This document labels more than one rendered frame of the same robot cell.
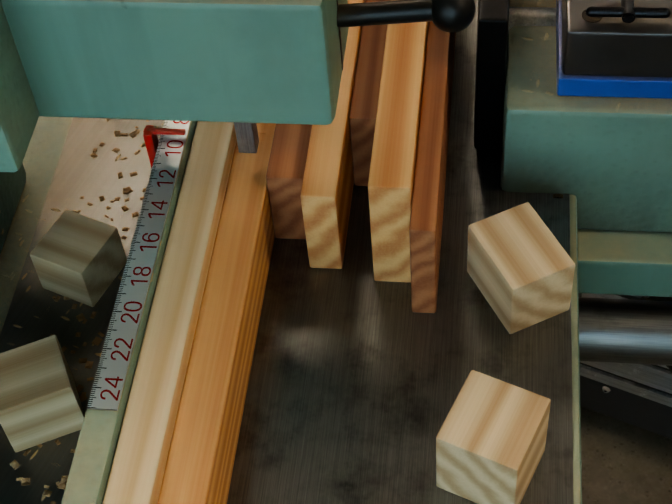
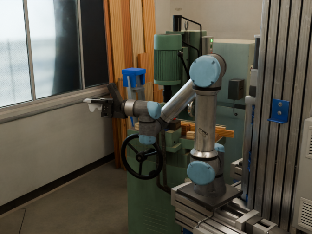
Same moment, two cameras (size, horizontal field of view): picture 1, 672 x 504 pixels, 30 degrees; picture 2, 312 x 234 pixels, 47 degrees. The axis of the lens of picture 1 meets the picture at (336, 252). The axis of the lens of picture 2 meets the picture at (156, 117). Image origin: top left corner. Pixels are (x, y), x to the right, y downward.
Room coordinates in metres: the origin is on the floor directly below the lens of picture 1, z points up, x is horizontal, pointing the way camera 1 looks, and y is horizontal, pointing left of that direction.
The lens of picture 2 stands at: (1.05, -2.17, 1.61)
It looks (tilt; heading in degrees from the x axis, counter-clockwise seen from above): 15 degrees down; 107
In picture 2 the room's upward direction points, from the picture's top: straight up
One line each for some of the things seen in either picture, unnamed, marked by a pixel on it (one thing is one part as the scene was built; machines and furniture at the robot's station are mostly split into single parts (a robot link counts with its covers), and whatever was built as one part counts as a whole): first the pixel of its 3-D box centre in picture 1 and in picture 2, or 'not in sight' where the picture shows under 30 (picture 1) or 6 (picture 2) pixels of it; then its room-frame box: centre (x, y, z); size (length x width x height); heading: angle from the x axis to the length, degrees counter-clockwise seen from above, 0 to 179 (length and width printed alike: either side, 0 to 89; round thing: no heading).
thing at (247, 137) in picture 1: (243, 110); not in sight; (0.44, 0.04, 0.97); 0.01 x 0.01 x 0.05; 79
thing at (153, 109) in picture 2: not in sight; (147, 110); (0.56, -0.72, 1.21); 0.11 x 0.08 x 0.09; 175
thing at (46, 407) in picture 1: (35, 393); not in sight; (0.39, 0.17, 0.82); 0.04 x 0.04 x 0.04; 17
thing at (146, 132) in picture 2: not in sight; (148, 130); (0.56, -0.71, 1.12); 0.11 x 0.08 x 0.11; 85
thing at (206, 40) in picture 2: not in sight; (206, 48); (0.64, 0.33, 1.40); 0.10 x 0.06 x 0.16; 79
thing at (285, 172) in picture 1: (312, 80); not in sight; (0.51, 0.00, 0.92); 0.19 x 0.02 x 0.05; 169
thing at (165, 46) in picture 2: not in sight; (167, 59); (0.44, 0.04, 1.35); 0.18 x 0.18 x 0.31
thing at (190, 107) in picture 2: not in sight; (192, 107); (0.59, 0.14, 1.02); 0.12 x 0.03 x 0.12; 79
